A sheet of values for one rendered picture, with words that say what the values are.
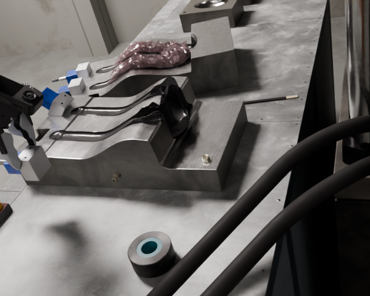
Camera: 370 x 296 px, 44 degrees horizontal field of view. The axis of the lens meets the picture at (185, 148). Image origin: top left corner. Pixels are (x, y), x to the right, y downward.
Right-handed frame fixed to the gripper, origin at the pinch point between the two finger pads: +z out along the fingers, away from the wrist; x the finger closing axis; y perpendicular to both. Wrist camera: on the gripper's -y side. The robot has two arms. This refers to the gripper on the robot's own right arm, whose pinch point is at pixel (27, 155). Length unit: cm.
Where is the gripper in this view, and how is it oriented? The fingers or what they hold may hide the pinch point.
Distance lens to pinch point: 99.8
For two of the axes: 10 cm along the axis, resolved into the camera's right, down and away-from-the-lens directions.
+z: 2.2, 7.8, 5.8
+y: -9.3, -0.1, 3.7
